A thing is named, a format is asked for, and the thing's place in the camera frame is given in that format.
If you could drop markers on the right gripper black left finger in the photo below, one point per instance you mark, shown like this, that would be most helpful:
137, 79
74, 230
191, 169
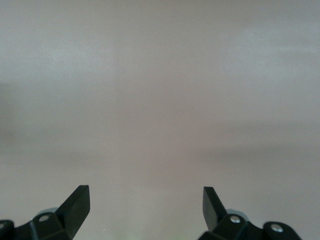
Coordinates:
72, 212

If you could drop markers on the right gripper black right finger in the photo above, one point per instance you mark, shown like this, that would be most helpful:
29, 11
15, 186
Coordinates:
212, 212

